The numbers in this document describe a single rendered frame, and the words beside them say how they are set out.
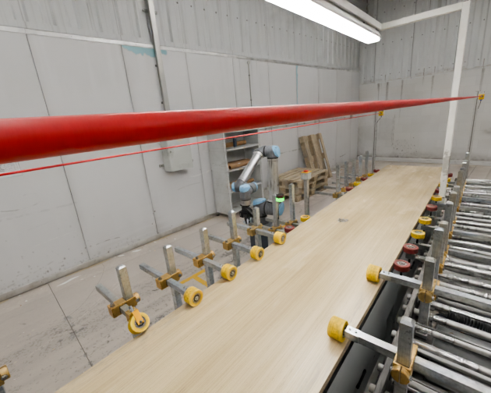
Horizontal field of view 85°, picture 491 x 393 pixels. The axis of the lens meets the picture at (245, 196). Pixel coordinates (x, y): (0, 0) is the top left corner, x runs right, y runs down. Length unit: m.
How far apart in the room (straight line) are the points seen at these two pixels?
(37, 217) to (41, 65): 1.72
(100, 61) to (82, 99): 0.55
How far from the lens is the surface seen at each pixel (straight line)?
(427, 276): 1.41
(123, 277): 1.41
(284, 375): 1.09
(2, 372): 1.41
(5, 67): 3.96
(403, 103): 0.32
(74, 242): 4.14
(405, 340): 1.03
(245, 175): 2.50
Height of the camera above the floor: 1.75
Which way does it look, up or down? 16 degrees down
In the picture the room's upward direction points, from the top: 5 degrees counter-clockwise
